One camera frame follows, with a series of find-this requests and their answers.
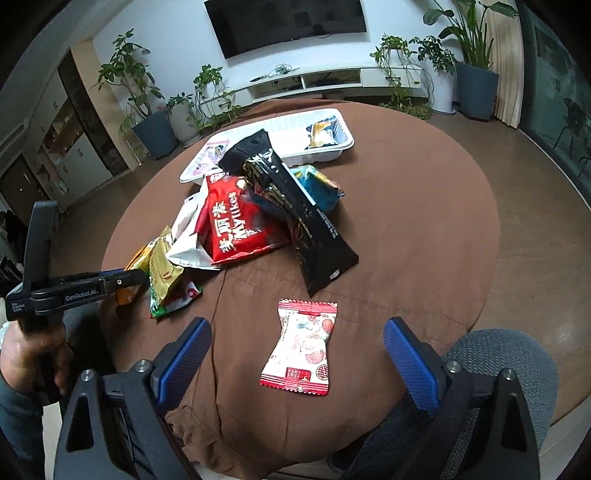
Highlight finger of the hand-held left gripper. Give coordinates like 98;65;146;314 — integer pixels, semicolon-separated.
99;268;148;296

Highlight trailing vine plant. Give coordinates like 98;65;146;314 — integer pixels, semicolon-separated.
191;64;243;133
369;34;435;121

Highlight blue snack bag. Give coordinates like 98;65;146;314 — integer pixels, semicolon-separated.
252;165;346;213

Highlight wall-mounted television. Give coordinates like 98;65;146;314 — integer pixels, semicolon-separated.
204;0;368;60

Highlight wooden display cabinet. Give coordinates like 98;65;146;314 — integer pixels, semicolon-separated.
0;45;136;214

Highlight tall plant in blue-grey pot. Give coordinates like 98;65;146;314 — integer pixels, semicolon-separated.
96;30;179;160

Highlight pink snack packet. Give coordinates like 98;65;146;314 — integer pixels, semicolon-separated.
193;141;230;179

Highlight glass window wall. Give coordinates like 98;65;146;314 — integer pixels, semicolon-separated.
516;0;591;206

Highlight yellow and blue snack packet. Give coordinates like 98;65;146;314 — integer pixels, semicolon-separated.
306;117;341;150

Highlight orange snack packet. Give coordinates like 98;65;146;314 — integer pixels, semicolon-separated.
115;239;156;306

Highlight large-leaf plant in dark pot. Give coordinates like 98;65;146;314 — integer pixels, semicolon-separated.
422;0;520;122

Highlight red and white candy packet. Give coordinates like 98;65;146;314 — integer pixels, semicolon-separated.
259;298;339;397

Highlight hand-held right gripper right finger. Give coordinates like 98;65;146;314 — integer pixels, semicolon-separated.
383;316;542;480

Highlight white television cabinet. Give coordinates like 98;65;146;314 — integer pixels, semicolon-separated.
230;66;456;114

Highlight small plant in white pot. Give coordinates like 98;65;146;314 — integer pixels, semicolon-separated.
165;92;200;144

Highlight person's left hand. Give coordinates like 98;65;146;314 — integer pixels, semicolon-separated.
0;322;75;403

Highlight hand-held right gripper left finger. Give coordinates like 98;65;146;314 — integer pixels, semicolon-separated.
53;316;213;480

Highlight green snack packet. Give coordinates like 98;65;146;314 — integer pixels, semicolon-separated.
148;279;203;319

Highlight beige curtain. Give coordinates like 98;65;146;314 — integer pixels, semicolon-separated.
486;0;526;131

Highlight grey fabric chair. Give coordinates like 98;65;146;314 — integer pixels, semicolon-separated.
327;328;560;477

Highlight white plastic tray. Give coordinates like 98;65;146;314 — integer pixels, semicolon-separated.
179;108;356;184

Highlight black gold-print snack bag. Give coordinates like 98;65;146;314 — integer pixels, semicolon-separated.
243;153;360;298

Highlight gold snack packet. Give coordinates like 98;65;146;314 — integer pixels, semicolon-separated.
148;226;186;306

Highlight white snack bag red stripe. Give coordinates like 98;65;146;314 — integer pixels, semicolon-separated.
168;177;223;271

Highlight person's left forearm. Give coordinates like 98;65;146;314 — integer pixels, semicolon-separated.
0;373;47;480

